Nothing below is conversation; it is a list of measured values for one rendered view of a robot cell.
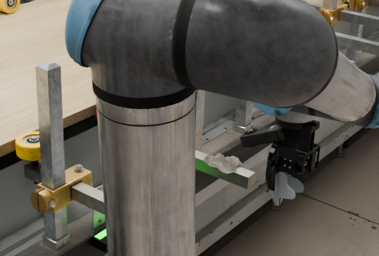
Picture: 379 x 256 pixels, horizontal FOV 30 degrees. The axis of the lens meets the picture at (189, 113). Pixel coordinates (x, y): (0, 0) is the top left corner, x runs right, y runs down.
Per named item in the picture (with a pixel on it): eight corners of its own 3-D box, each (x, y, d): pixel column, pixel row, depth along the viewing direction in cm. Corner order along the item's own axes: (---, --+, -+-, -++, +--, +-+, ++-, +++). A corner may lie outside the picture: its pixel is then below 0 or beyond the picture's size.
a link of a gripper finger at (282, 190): (290, 218, 147) (294, 179, 143) (265, 208, 150) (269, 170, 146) (297, 212, 149) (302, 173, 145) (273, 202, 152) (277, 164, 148)
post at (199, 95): (200, 177, 195) (208, 8, 175) (193, 181, 192) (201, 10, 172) (190, 173, 197) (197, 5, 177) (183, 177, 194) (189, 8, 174)
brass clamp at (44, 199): (94, 192, 156) (94, 172, 154) (49, 217, 146) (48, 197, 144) (74, 182, 159) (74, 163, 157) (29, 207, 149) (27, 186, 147)
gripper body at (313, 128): (300, 184, 142) (306, 129, 137) (263, 170, 146) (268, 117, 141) (318, 170, 147) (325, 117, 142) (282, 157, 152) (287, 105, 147)
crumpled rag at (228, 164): (248, 164, 158) (249, 155, 157) (231, 176, 153) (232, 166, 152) (215, 152, 162) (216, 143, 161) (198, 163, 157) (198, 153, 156)
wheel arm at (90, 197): (188, 246, 139) (188, 228, 137) (177, 254, 136) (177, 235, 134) (35, 175, 162) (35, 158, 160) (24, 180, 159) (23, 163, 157)
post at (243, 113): (250, 136, 212) (263, -23, 192) (243, 140, 209) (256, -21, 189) (240, 132, 214) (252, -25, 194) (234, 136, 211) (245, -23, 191)
